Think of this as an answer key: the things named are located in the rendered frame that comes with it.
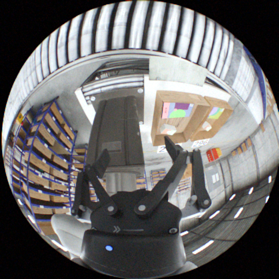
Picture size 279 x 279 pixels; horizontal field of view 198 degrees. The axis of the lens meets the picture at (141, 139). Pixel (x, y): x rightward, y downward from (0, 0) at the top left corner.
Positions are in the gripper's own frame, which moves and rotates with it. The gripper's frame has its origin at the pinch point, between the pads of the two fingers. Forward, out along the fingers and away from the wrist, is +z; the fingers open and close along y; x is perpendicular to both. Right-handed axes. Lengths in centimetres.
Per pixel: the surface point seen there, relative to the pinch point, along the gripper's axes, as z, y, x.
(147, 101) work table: 30.6, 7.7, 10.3
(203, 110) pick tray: 26.5, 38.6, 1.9
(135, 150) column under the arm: 5.4, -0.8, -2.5
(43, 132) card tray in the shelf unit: 46, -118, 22
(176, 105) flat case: 28.9, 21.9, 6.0
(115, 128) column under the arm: 11.5, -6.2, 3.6
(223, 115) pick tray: 33, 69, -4
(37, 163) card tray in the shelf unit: 18, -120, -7
